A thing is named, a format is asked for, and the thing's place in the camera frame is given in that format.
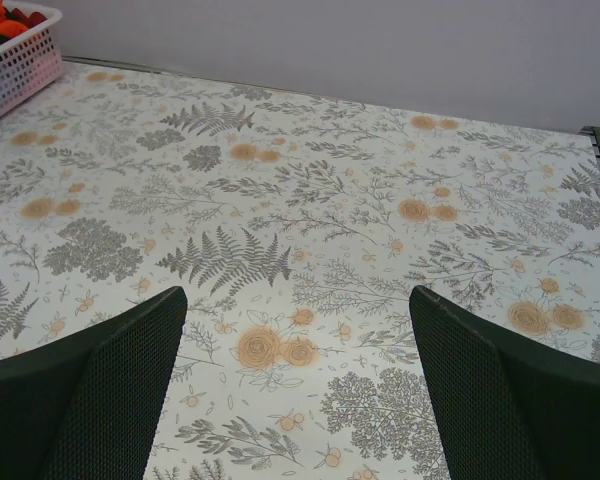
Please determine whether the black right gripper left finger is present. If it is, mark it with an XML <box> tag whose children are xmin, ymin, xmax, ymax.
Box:
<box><xmin>0</xmin><ymin>286</ymin><xmax>187</xmax><ymax>479</ymax></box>

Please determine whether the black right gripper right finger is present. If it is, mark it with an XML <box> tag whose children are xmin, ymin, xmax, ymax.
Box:
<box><xmin>409</xmin><ymin>286</ymin><xmax>600</xmax><ymax>479</ymax></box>

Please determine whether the white plastic laundry basket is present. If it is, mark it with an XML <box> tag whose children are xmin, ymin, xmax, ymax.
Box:
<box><xmin>0</xmin><ymin>1</ymin><xmax>63</xmax><ymax>118</ymax></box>

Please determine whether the floral patterned table mat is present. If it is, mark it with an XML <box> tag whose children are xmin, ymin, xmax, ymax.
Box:
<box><xmin>0</xmin><ymin>63</ymin><xmax>600</xmax><ymax>479</ymax></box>

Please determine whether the red t shirt in basket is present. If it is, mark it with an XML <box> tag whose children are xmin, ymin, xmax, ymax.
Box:
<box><xmin>9</xmin><ymin>8</ymin><xmax>47</xmax><ymax>29</ymax></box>

